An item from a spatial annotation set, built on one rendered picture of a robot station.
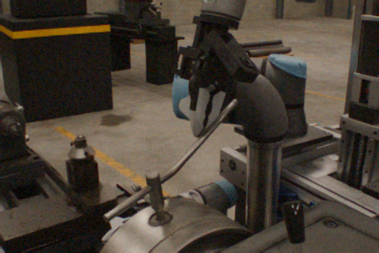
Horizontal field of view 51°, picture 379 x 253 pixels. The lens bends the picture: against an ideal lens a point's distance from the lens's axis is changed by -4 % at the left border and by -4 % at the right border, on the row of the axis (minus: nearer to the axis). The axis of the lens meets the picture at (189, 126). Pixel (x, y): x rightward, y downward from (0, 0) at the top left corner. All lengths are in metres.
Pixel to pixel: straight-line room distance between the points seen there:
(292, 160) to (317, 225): 0.67
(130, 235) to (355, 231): 0.34
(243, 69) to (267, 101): 0.20
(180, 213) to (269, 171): 0.29
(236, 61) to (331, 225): 0.29
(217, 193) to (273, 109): 0.29
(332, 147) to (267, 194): 0.53
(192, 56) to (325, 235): 0.36
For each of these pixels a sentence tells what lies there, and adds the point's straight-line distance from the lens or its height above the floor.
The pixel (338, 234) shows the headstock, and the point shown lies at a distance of 0.64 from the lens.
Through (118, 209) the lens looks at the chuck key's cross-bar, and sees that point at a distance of 0.60.
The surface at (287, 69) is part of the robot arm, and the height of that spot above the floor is 1.36.
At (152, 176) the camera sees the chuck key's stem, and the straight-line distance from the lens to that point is 0.63.
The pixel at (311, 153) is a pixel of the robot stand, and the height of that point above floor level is 1.09.
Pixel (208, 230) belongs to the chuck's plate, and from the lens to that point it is 0.65.
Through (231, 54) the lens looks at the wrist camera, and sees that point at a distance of 0.66.
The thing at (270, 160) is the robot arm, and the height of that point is 1.24.
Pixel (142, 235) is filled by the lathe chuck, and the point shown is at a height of 1.22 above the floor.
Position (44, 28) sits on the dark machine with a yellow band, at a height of 1.14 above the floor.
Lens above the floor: 1.59
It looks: 19 degrees down
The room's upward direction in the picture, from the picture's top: straight up
